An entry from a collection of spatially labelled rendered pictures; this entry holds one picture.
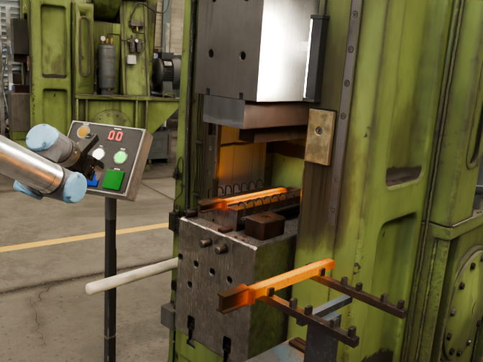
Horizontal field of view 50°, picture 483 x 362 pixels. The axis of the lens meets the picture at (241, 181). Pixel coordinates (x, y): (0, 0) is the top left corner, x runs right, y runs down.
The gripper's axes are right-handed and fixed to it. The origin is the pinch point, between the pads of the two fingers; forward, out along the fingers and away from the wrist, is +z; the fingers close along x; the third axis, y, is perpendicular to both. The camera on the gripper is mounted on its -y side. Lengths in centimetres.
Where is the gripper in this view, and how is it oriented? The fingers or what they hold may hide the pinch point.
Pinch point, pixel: (101, 169)
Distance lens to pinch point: 195.8
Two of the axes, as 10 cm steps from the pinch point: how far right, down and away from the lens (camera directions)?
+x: 9.4, 1.4, -3.0
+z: 2.5, 3.0, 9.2
